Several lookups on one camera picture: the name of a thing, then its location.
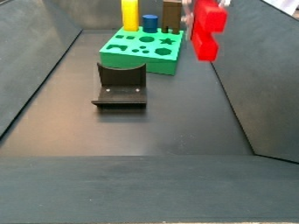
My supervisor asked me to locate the black curved holder stand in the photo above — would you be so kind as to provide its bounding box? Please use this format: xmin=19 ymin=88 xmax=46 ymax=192
xmin=91 ymin=63 xmax=147 ymax=109

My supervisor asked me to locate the red double-square block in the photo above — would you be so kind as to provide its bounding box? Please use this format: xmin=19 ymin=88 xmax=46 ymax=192
xmin=191 ymin=0 xmax=229 ymax=61

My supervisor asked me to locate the brown arch block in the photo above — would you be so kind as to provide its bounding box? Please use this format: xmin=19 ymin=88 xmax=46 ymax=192
xmin=162 ymin=0 xmax=183 ymax=34

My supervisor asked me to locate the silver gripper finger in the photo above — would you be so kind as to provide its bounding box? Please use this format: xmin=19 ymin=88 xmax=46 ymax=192
xmin=182 ymin=0 xmax=194 ymax=40
xmin=219 ymin=0 xmax=231 ymax=7

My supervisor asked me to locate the blue cylinder block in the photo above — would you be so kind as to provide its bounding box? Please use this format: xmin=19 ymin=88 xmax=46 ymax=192
xmin=143 ymin=14 xmax=158 ymax=33

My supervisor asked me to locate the yellow rectangular block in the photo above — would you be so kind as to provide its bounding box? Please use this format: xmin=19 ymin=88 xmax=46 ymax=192
xmin=120 ymin=0 xmax=139 ymax=32

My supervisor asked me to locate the green shape-sorter board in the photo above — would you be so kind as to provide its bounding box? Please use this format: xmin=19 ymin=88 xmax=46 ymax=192
xmin=99 ymin=27 xmax=183 ymax=75

